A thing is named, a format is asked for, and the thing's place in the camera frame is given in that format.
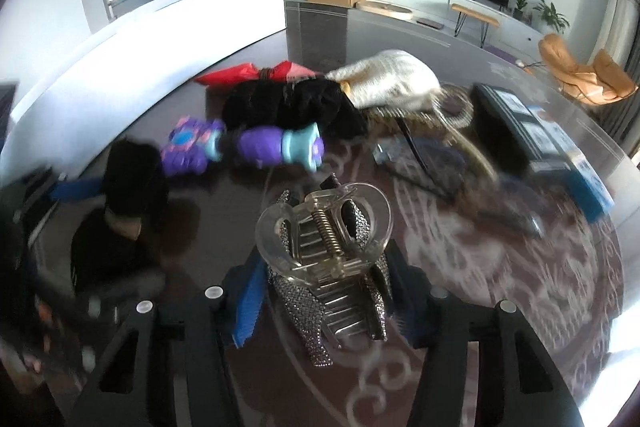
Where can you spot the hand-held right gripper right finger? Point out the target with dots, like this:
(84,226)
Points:
(411,329)

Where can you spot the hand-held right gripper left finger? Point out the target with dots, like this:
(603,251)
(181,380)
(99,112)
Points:
(247,307)

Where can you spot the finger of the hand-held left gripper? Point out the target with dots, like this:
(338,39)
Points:
(77,190)

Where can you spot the black fuzzy cloth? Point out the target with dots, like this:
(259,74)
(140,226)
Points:
(132,177)

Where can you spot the clear rhinestone hair claw clip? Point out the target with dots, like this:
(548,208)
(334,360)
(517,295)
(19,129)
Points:
(295,257)

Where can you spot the red snack packet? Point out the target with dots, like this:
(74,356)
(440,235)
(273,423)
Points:
(235,74)

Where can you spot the black fuzzy hat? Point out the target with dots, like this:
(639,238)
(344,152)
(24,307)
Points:
(295,107)

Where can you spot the black printed box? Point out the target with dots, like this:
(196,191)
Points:
(510,127)

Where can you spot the dark slim object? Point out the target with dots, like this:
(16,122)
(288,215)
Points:
(500,212)

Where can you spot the purple toy wand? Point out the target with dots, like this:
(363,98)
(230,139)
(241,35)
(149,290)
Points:
(255,147)

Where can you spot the clear plastic pouch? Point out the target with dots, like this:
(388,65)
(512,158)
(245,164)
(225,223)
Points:
(440,162)

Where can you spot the blue box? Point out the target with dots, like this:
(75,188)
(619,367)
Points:
(585,177)

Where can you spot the white knitted hat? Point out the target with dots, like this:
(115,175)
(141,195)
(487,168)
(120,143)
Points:
(390,77)

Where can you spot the orange lounge chair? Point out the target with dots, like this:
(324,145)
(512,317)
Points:
(575,72)

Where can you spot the wooden bench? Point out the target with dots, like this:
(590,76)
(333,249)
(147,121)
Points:
(475,13)

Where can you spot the white television cabinet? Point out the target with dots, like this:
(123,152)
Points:
(435,2)

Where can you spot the small potted plant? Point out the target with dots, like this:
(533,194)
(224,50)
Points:
(520,7)

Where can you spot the large leafy plant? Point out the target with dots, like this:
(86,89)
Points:
(550,14)

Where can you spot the white curtain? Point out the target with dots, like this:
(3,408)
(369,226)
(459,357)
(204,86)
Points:
(617,17)

